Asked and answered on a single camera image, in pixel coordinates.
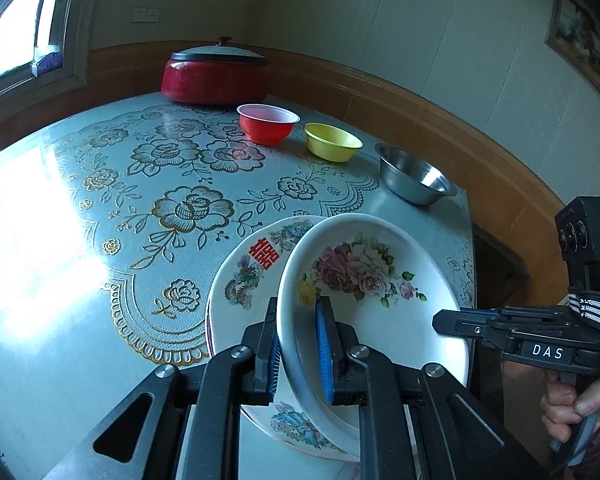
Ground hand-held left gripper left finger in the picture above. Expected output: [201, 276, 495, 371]
[45, 296, 283, 480]

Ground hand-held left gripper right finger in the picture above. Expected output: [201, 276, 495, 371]
[314, 296, 546, 480]

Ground white bowl with pink flowers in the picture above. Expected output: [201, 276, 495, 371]
[276, 213, 470, 462]

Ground white plate red symbol print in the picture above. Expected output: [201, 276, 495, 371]
[206, 215, 361, 463]

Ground large purple-rimmed floral plate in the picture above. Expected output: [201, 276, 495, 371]
[204, 305, 363, 480]

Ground stainless steel bowl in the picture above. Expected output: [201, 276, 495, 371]
[374, 143, 458, 206]

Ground yellow plastic bowl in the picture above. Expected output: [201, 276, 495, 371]
[303, 123, 364, 163]

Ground red plastic bowl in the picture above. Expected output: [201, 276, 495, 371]
[236, 103, 301, 148]

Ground person's right hand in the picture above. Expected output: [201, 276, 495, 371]
[540, 372, 600, 461]

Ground blue gold lace tablecloth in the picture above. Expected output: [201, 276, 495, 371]
[0, 92, 473, 480]

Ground red cooking pot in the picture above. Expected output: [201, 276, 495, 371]
[160, 57, 272, 106]

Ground grey pot lid red knob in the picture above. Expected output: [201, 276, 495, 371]
[171, 36, 269, 67]

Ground blue tissue box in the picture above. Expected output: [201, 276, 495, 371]
[31, 45, 63, 77]

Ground framed wall picture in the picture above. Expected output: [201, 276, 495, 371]
[545, 0, 600, 102]

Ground window with grey frame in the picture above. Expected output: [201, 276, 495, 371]
[0, 0, 93, 106]

